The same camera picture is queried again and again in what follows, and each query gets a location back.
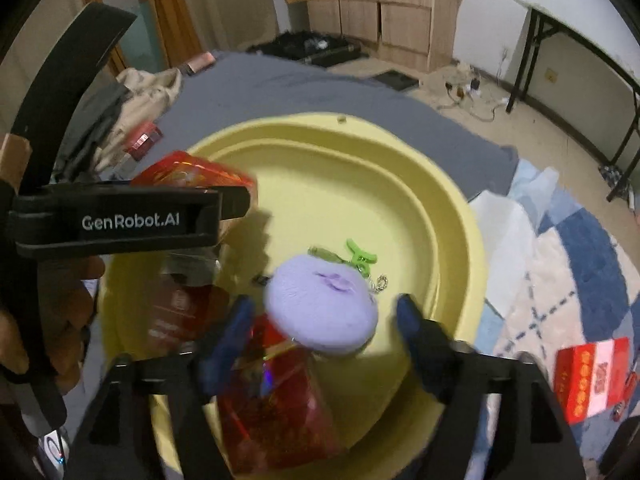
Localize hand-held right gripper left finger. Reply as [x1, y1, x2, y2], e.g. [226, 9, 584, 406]
[65, 295, 257, 480]

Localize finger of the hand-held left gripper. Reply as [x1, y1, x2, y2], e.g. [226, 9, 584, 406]
[219, 186, 252, 222]

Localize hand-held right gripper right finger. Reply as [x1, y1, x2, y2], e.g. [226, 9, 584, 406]
[395, 294, 587, 480]

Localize shiny red carton box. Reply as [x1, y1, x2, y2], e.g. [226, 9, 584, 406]
[215, 312, 347, 476]
[131, 150, 258, 196]

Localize pale purple round plush keychain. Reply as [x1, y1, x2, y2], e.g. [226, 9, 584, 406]
[264, 240, 391, 358]

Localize yellow plastic basin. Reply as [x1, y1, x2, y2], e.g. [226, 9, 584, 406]
[97, 112, 488, 480]

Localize person's left hand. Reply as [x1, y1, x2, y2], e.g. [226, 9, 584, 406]
[0, 256, 107, 396]

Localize dark red carton box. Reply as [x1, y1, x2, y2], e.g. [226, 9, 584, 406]
[145, 252, 232, 353]

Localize small red box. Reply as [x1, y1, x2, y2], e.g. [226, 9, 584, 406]
[121, 121, 165, 162]

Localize dark grey clothing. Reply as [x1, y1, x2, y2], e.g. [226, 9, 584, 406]
[52, 82, 131, 181]

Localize beige clothing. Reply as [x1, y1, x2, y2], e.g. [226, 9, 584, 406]
[97, 66, 183, 173]

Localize grey bed sheet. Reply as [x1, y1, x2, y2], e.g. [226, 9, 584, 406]
[65, 50, 520, 201]

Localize white cloth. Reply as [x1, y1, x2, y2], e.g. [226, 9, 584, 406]
[467, 187, 538, 318]

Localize copper coloured box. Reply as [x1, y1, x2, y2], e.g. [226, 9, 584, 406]
[181, 52, 217, 77]

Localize red and white carton box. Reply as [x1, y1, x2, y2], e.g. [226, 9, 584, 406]
[554, 337, 632, 423]

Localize black bag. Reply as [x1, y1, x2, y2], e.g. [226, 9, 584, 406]
[247, 30, 363, 68]

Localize blue white checked blanket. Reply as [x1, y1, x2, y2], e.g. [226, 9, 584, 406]
[470, 160, 640, 480]

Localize black flat tray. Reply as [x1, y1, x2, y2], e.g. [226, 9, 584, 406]
[371, 71, 420, 92]

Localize beige curtain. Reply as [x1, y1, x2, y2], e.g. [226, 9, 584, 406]
[175, 0, 281, 53]

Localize light blue cloth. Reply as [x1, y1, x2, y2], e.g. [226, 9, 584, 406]
[510, 159, 561, 201]

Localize wooden wardrobe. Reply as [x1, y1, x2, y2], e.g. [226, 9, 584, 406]
[279, 0, 468, 73]

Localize folding table with black legs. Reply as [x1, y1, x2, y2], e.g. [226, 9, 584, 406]
[505, 0, 640, 203]

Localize wooden door frame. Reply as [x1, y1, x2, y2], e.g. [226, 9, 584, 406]
[132, 0, 203, 68]

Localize power strip with cables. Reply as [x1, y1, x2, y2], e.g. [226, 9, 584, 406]
[435, 62, 511, 122]

